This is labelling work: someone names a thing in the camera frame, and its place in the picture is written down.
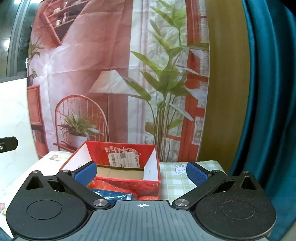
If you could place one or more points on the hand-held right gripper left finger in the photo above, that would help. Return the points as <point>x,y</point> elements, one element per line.
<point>85,173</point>

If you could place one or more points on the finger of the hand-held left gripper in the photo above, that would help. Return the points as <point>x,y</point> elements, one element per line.
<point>9,144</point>

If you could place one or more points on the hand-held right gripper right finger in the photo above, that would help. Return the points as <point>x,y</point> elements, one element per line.
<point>197,174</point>

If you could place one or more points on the dark blue plastic packet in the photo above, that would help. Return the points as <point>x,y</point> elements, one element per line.
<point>111,195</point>

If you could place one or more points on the red cardboard box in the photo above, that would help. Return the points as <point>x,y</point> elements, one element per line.
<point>138,188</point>

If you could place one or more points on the green checked tablecloth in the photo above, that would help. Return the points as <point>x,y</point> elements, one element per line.
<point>180,185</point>

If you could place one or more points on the window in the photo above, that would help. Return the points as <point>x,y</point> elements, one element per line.
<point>13,34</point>

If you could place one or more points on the teal curtain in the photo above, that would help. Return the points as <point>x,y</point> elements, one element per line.
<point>272,92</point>

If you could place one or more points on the printed wall cloth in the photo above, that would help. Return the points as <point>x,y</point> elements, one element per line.
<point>92,58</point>

